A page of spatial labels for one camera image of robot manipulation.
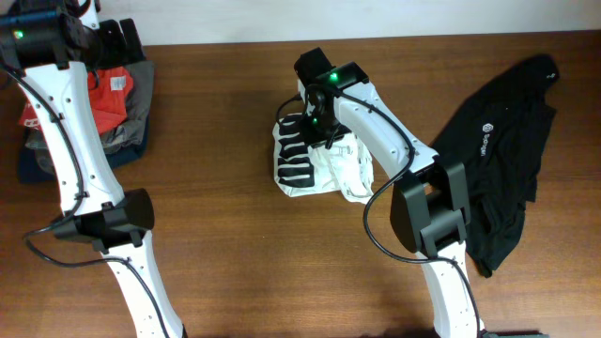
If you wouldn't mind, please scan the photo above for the white t-shirt black print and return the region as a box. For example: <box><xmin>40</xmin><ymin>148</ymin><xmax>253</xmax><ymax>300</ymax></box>
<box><xmin>272</xmin><ymin>113</ymin><xmax>374</xmax><ymax>204</ymax></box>

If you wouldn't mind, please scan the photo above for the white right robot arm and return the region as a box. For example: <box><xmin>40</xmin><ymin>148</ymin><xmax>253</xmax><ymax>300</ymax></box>
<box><xmin>294</xmin><ymin>60</ymin><xmax>485</xmax><ymax>337</ymax></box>

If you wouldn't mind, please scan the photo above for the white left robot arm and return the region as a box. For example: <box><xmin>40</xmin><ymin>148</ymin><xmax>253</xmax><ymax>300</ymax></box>
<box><xmin>1</xmin><ymin>1</ymin><xmax>187</xmax><ymax>337</ymax></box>

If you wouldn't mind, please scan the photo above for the red folded t-shirt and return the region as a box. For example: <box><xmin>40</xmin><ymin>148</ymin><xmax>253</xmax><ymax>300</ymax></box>
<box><xmin>19</xmin><ymin>62</ymin><xmax>133</xmax><ymax>136</ymax></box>

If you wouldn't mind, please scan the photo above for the grey camouflage folded garment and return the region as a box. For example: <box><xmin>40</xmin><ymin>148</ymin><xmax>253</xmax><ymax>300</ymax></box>
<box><xmin>24</xmin><ymin>59</ymin><xmax>156</xmax><ymax>177</ymax></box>

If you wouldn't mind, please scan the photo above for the navy folded garment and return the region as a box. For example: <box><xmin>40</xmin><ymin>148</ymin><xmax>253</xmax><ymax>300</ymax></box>
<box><xmin>17</xmin><ymin>118</ymin><xmax>149</xmax><ymax>184</ymax></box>

